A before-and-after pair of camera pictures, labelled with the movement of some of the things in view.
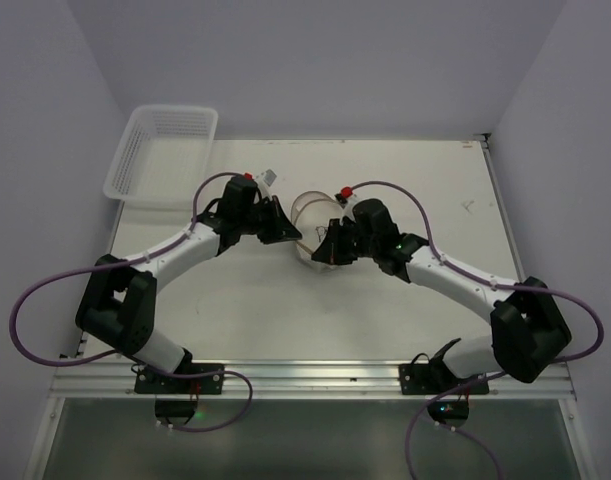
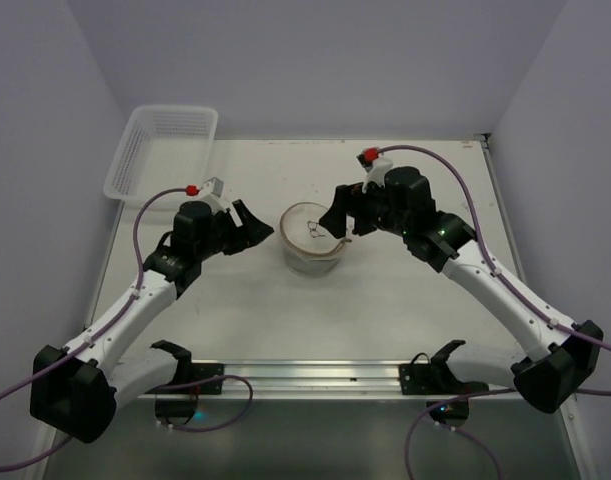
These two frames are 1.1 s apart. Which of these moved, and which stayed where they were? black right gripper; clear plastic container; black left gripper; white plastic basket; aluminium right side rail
Moved: black right gripper; clear plastic container; black left gripper
Stayed: white plastic basket; aluminium right side rail
